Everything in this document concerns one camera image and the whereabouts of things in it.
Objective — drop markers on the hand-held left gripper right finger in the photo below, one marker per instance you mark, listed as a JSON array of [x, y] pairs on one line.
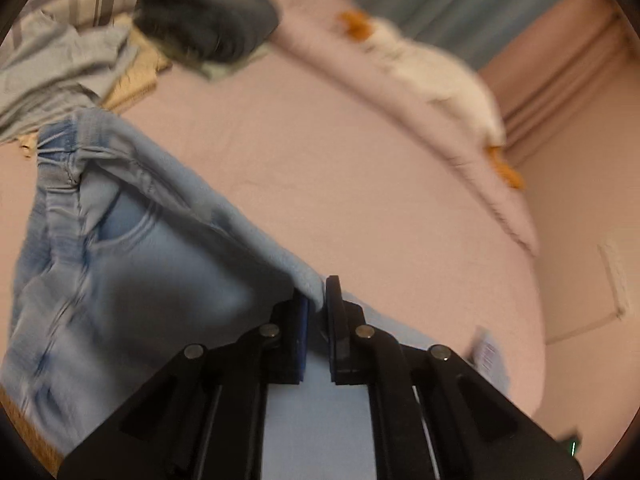
[[334, 340]]

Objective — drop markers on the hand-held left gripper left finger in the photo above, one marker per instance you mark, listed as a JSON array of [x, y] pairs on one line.
[[300, 340]]

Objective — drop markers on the light blue denim pants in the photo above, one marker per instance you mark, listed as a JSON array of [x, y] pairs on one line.
[[150, 270]]

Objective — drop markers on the light green cloth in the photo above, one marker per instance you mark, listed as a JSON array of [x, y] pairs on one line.
[[225, 69]]

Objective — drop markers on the orange bed base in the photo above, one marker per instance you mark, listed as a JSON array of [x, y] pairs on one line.
[[30, 430]]

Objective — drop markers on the white plush goose toy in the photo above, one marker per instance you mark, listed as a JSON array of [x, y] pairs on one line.
[[440, 75]]

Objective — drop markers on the beige knitted cloth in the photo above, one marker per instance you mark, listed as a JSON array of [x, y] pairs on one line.
[[135, 85]]

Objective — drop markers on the pink comforter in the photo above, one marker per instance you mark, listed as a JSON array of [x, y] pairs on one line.
[[320, 35]]

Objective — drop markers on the dark grey folded garment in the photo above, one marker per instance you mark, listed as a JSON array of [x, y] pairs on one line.
[[210, 15]]

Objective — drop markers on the blue curtain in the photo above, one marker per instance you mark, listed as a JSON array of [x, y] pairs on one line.
[[475, 5]]

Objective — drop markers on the grey-blue garment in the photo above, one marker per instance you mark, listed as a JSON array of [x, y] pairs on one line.
[[45, 70]]

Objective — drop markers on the white wall socket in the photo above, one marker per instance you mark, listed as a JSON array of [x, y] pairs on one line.
[[622, 270]]

